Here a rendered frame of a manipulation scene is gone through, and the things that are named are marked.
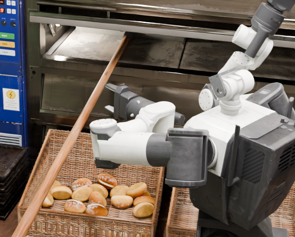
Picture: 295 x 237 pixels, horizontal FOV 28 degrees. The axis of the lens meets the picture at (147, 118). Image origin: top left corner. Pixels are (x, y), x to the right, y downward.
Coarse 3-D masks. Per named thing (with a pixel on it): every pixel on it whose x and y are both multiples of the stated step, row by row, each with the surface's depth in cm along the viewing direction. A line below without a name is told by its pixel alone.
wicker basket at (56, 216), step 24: (48, 144) 271; (48, 168) 275; (72, 168) 274; (96, 168) 273; (24, 192) 241; (72, 192) 273; (48, 216) 235; (72, 216) 234; (96, 216) 232; (120, 216) 258
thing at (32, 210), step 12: (120, 48) 270; (108, 72) 243; (96, 96) 221; (84, 108) 210; (84, 120) 203; (72, 132) 193; (72, 144) 188; (60, 156) 178; (60, 168) 175; (48, 180) 166; (36, 192) 161; (36, 204) 155; (24, 216) 150; (24, 228) 146
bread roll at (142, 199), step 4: (140, 196) 262; (144, 196) 262; (148, 196) 262; (136, 200) 260; (140, 200) 260; (144, 200) 260; (148, 200) 260; (152, 200) 261; (136, 204) 260; (152, 204) 261
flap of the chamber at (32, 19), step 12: (60, 24) 237; (72, 24) 237; (84, 24) 236; (96, 24) 235; (108, 24) 235; (120, 24) 234; (180, 24) 249; (180, 36) 232; (192, 36) 232; (204, 36) 231; (216, 36) 230; (228, 36) 230
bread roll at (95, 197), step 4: (92, 192) 263; (96, 192) 262; (92, 196) 261; (96, 196) 260; (100, 196) 260; (92, 200) 260; (96, 200) 259; (100, 200) 259; (104, 200) 259; (104, 204) 259
